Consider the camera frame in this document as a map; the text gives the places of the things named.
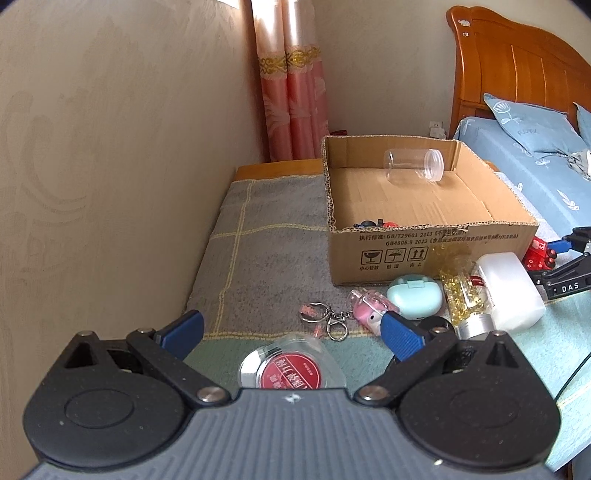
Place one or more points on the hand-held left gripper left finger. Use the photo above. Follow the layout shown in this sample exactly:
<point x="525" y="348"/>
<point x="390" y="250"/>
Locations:
<point x="184" y="330"/>

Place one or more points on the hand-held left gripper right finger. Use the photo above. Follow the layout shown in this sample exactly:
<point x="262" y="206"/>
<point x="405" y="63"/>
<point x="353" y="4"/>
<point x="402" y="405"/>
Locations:
<point x="401" y="334"/>

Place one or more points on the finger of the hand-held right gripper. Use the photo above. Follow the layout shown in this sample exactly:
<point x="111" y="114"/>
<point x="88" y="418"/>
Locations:
<point x="577" y="240"/>

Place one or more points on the red toy car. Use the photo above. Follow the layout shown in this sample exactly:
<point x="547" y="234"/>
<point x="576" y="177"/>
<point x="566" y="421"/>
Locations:
<point x="538" y="254"/>

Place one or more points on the mint green earbuds case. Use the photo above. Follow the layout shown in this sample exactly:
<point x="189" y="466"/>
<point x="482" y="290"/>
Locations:
<point x="415" y="295"/>

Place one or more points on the white plastic bottle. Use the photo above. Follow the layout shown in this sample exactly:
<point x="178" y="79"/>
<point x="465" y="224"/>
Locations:
<point x="508" y="290"/>

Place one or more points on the clear bottle of gold capsules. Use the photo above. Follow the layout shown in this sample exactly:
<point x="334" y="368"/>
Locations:
<point x="461" y="295"/>

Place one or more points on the clear case with red label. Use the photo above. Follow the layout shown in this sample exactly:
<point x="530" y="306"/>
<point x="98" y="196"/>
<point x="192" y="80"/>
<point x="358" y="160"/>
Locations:
<point x="288" y="367"/>

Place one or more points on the cardboard box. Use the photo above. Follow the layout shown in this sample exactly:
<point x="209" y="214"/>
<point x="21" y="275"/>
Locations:
<point x="415" y="217"/>

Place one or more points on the bed with blue sheet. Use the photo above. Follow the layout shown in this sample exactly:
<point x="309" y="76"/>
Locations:
<point x="540" y="184"/>

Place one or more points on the grey crumpled cloth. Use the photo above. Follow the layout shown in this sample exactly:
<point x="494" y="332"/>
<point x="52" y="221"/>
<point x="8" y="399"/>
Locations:
<point x="581" y="162"/>

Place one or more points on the grey checked blanket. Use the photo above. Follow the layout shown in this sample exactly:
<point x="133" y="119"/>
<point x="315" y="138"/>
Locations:
<point x="258" y="258"/>

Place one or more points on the small black red toy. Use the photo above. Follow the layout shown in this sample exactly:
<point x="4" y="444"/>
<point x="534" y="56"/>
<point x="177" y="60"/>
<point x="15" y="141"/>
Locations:
<point x="369" y="225"/>

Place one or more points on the blue floral pillow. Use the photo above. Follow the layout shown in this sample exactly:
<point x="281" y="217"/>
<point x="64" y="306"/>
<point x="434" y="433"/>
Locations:
<point x="585" y="117"/>
<point x="531" y="122"/>

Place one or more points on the clear plastic jar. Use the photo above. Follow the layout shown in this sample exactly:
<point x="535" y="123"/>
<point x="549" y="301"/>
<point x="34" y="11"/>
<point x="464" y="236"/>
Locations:
<point x="413" y="165"/>

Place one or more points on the wooden headboard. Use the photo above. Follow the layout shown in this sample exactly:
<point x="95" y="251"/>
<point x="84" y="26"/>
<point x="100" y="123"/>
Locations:
<point x="508" y="60"/>

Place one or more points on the pink patterned curtain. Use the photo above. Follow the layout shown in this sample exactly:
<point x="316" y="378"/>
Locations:
<point x="291" y="92"/>

